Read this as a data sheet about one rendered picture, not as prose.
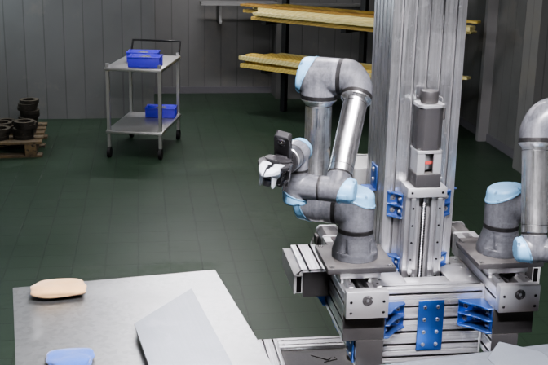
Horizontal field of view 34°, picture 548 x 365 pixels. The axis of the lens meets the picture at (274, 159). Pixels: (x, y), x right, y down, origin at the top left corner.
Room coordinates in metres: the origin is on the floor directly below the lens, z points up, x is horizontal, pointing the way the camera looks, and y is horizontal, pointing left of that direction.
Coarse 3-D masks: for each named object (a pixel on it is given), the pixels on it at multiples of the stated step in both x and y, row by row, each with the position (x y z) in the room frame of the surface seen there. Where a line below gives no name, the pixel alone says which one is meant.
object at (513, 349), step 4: (496, 348) 2.49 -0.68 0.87; (500, 348) 2.49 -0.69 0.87; (504, 348) 2.49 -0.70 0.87; (508, 348) 2.49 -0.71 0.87; (512, 348) 2.49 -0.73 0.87; (516, 348) 2.49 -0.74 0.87; (520, 348) 2.49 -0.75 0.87; (524, 348) 2.49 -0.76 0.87; (492, 352) 2.46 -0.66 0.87; (496, 352) 2.46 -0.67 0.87; (500, 352) 2.46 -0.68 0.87; (504, 352) 2.46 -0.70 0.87; (508, 352) 2.46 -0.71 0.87; (512, 352) 2.46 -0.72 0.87; (516, 352) 2.46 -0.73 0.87; (520, 352) 2.46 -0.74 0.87; (524, 352) 2.46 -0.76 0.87; (528, 352) 2.46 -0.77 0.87; (532, 352) 2.46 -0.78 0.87; (488, 356) 2.43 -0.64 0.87; (492, 356) 2.43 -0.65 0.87; (496, 356) 2.43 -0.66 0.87; (500, 356) 2.43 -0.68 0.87
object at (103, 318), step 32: (96, 288) 2.45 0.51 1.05; (128, 288) 2.46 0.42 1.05; (160, 288) 2.46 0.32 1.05; (192, 288) 2.47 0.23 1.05; (224, 288) 2.47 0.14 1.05; (32, 320) 2.23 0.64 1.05; (64, 320) 2.23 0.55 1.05; (96, 320) 2.24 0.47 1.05; (128, 320) 2.24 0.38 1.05; (224, 320) 2.25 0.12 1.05; (32, 352) 2.05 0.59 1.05; (96, 352) 2.05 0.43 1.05; (128, 352) 2.06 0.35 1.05; (256, 352) 2.07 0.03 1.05
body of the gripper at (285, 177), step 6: (270, 156) 2.41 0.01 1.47; (276, 156) 2.42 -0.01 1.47; (282, 156) 2.42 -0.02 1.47; (294, 156) 2.47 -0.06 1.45; (276, 162) 2.38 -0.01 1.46; (282, 162) 2.38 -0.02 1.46; (288, 162) 2.38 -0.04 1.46; (294, 162) 2.47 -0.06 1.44; (294, 168) 2.47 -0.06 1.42; (282, 174) 2.38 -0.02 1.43; (288, 174) 2.41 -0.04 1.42; (264, 180) 2.39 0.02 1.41; (270, 180) 2.39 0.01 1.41; (276, 180) 2.38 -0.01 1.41; (282, 180) 2.39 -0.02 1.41; (288, 180) 2.41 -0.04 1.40; (288, 186) 2.42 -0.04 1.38
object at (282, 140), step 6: (276, 132) 2.41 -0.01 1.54; (282, 132) 2.41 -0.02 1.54; (276, 138) 2.40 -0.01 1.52; (282, 138) 2.39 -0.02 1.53; (288, 138) 2.39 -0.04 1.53; (276, 144) 2.42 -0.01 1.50; (282, 144) 2.40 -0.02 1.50; (288, 144) 2.40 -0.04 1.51; (276, 150) 2.43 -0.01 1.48; (282, 150) 2.42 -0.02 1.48; (288, 150) 2.41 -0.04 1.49; (288, 156) 2.43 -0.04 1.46
